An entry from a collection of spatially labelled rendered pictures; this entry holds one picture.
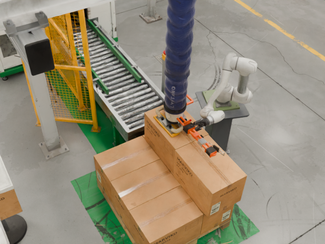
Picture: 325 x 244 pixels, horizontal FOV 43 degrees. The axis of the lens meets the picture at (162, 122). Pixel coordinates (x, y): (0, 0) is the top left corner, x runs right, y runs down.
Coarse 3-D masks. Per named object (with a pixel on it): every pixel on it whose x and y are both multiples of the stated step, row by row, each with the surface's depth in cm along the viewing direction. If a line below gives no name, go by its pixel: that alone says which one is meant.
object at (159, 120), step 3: (162, 114) 431; (153, 117) 429; (156, 117) 427; (159, 117) 427; (162, 117) 423; (156, 120) 426; (159, 120) 424; (162, 120) 423; (159, 123) 423; (162, 123) 421; (162, 126) 419; (165, 126) 418; (168, 126) 418; (171, 126) 415; (165, 129) 416; (168, 129) 415; (168, 132) 413; (171, 132) 412; (171, 135) 410; (174, 135) 411
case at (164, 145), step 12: (156, 108) 441; (192, 120) 430; (156, 132) 427; (180, 132) 417; (192, 132) 417; (204, 132) 418; (156, 144) 439; (168, 144) 411; (180, 144) 405; (168, 156) 423
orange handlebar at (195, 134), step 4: (188, 96) 433; (192, 100) 429; (188, 104) 427; (180, 120) 409; (184, 120) 408; (196, 132) 397; (192, 136) 396; (196, 136) 393; (200, 136) 394; (208, 144) 387; (204, 148) 385
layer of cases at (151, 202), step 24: (120, 144) 457; (144, 144) 458; (96, 168) 455; (120, 168) 433; (144, 168) 434; (168, 168) 435; (120, 192) 412; (144, 192) 413; (168, 192) 413; (120, 216) 436; (144, 216) 393; (168, 216) 394; (192, 216) 394; (216, 216) 416; (144, 240) 386; (168, 240) 391
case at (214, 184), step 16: (192, 144) 406; (176, 160) 407; (192, 160) 391; (208, 160) 392; (224, 160) 392; (176, 176) 422; (192, 176) 387; (208, 176) 378; (224, 176) 379; (240, 176) 379; (192, 192) 401; (208, 192) 370; (224, 192) 376; (240, 192) 396; (208, 208) 383; (224, 208) 399
